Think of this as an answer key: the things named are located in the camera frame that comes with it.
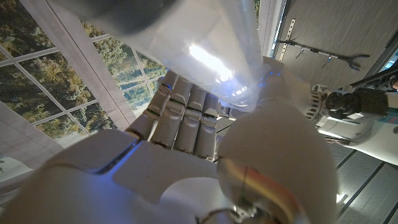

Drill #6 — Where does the large clear plastic syringe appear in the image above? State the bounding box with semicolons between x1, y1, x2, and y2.
49;0;265;108

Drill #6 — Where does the perforated metal wall strip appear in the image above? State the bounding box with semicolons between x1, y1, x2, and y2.
279;18;296;62

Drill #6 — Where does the black forked wall bracket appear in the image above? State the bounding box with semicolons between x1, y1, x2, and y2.
278;39;371;72

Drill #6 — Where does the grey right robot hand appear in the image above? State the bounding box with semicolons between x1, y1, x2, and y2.
0;57;338;224

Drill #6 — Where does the printed window backdrop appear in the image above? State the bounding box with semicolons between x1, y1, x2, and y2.
0;0;170;200

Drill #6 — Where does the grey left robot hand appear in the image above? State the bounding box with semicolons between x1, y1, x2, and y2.
303;82;329;124

